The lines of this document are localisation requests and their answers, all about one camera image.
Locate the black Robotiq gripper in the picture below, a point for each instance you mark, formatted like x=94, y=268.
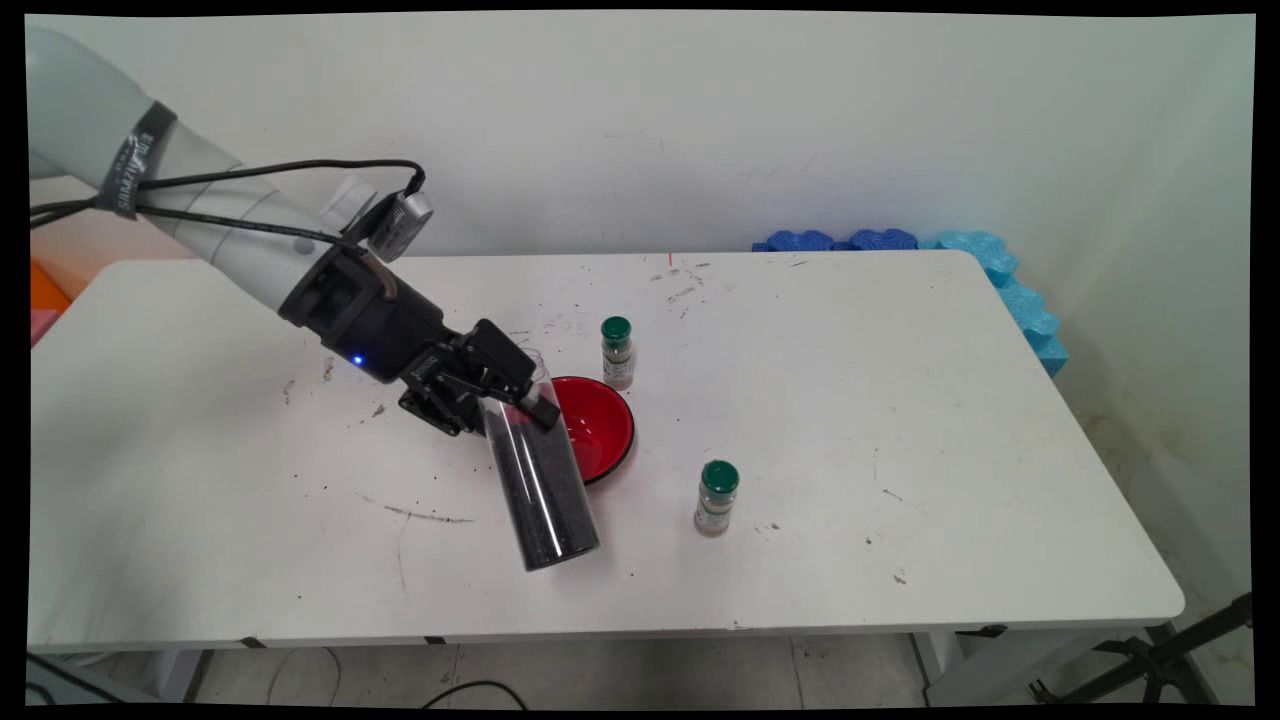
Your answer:
x=400, y=340

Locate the clear jar with dark grains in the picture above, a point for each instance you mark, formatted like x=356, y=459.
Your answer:
x=540, y=490

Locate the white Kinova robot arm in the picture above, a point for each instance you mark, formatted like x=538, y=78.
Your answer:
x=200, y=200

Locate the red bowl with black rim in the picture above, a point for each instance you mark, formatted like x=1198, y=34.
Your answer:
x=600, y=425

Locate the green-capped spice bottle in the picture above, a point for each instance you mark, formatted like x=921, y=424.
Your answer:
x=717, y=500
x=617, y=350

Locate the dark blue foam piece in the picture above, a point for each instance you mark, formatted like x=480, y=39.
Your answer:
x=797, y=241
x=882, y=239

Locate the pink foam block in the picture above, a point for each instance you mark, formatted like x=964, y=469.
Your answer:
x=42, y=325

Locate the orange foam block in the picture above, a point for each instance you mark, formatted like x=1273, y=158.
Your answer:
x=45, y=285

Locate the light blue foam mat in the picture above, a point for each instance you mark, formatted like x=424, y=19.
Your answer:
x=1015, y=290

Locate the black tripod stand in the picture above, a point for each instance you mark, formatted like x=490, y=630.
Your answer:
x=1150, y=660

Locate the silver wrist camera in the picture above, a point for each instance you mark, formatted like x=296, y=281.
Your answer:
x=400, y=225

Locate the white table leg frame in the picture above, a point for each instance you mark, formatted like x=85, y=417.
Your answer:
x=990, y=665

